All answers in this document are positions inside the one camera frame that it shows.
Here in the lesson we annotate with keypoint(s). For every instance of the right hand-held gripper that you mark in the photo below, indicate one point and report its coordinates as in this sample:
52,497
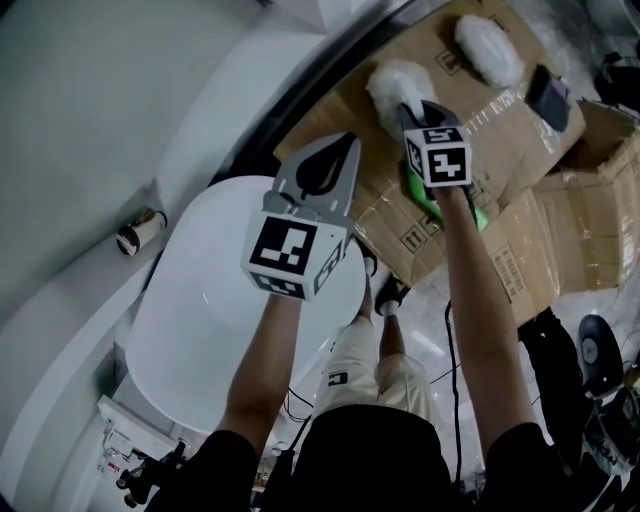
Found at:
445,160

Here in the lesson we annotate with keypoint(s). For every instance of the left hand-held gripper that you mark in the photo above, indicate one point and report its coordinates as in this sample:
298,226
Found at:
285,250

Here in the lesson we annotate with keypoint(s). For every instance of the grey fluffy duster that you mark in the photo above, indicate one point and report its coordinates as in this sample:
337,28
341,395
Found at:
395,85

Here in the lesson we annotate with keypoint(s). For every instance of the white oval bathtub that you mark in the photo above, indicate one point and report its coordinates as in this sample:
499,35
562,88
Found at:
200,310

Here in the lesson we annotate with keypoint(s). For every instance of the person's right forearm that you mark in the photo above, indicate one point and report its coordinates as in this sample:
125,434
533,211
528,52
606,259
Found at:
485,325

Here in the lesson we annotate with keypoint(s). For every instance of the person's left forearm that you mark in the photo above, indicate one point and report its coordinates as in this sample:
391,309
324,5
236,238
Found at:
260,375

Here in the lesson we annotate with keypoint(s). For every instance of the white fluffy pad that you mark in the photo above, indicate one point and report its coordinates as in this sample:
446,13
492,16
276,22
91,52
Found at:
490,50

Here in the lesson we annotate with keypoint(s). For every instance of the green plastic bottle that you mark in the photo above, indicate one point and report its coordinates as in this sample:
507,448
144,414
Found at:
420,192

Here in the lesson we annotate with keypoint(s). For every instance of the wide flat cardboard box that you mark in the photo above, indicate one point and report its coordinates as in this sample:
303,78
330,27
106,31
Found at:
500,130

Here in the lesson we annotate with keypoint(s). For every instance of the person's left black shoe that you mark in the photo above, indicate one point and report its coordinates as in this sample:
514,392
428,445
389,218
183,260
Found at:
369,260

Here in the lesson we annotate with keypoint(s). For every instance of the person's black shoe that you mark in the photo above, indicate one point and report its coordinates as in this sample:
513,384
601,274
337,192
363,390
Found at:
369,260
392,295

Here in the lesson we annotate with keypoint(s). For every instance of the dark rectangular pouch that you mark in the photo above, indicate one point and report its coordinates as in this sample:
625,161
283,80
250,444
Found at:
550,100

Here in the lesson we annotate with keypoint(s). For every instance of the person's right black shoe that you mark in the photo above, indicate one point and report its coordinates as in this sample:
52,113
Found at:
392,295

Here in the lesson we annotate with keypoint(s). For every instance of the person's left leg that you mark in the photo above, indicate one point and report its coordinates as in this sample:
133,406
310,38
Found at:
350,365

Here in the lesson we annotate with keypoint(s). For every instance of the person's leg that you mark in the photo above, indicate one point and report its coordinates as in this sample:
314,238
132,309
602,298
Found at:
405,380
350,365

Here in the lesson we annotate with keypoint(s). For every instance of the small labelled cardboard box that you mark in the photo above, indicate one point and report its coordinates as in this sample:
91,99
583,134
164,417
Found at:
535,280

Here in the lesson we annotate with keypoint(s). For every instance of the tall taped cardboard box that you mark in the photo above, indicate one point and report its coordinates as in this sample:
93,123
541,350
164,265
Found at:
595,235

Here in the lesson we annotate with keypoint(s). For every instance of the person's right leg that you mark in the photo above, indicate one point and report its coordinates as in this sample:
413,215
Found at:
405,380

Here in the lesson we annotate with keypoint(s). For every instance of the person's black shirt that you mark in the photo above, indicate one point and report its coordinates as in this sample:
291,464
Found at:
375,465

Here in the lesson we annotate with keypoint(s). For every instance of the black rounded chair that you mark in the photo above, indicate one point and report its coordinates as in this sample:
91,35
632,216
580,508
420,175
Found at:
600,355

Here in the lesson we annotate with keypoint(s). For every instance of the white vanity cabinet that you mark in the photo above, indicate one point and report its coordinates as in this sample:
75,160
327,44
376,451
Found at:
135,425

